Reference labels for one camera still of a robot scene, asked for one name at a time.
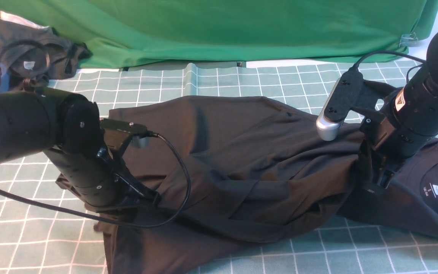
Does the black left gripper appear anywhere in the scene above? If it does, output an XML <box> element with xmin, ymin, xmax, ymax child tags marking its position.
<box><xmin>44</xmin><ymin>148</ymin><xmax>159</xmax><ymax>213</ymax></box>

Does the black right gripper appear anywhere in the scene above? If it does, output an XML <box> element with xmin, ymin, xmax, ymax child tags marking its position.
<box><xmin>358</xmin><ymin>110</ymin><xmax>425</xmax><ymax>195</ymax></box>

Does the dark gray long-sleeved shirt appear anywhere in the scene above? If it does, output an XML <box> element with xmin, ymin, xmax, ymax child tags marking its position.
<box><xmin>56</xmin><ymin>95</ymin><xmax>438</xmax><ymax>274</ymax></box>

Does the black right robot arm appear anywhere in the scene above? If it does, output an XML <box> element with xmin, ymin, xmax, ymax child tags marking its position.
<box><xmin>357</xmin><ymin>33</ymin><xmax>438</xmax><ymax>195</ymax></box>

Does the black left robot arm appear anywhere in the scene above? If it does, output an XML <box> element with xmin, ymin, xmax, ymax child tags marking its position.
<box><xmin>0</xmin><ymin>88</ymin><xmax>160</xmax><ymax>213</ymax></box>

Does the green checkered tablecloth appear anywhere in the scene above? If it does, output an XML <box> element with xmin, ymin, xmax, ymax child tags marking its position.
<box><xmin>0</xmin><ymin>64</ymin><xmax>438</xmax><ymax>274</ymax></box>

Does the metal binder clip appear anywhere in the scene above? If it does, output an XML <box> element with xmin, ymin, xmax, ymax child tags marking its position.
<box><xmin>398</xmin><ymin>32</ymin><xmax>419</xmax><ymax>47</ymax></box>

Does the crumpled dark gray garment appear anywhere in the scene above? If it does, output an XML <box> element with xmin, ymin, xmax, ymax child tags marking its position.
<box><xmin>0</xmin><ymin>19</ymin><xmax>92</xmax><ymax>86</ymax></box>

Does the green backdrop cloth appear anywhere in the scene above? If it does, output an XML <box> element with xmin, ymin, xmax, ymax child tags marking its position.
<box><xmin>0</xmin><ymin>0</ymin><xmax>438</xmax><ymax>69</ymax></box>

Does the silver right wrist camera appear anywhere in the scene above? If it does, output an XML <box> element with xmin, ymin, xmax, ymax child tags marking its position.
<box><xmin>315</xmin><ymin>69</ymin><xmax>385</xmax><ymax>142</ymax></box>

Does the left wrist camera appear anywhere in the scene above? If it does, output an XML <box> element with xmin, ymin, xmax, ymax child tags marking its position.
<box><xmin>99</xmin><ymin>118</ymin><xmax>151</xmax><ymax>154</ymax></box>

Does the black left camera cable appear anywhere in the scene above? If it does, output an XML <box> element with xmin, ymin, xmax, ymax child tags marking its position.
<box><xmin>0</xmin><ymin>131</ymin><xmax>192</xmax><ymax>229</ymax></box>

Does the black camera cable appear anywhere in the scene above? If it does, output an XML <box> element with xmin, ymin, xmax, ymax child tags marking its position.
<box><xmin>350</xmin><ymin>51</ymin><xmax>428</xmax><ymax>82</ymax></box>
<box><xmin>0</xmin><ymin>131</ymin><xmax>192</xmax><ymax>229</ymax></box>

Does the black right camera cable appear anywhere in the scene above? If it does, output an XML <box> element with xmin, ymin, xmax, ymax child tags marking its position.
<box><xmin>350</xmin><ymin>51</ymin><xmax>428</xmax><ymax>82</ymax></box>

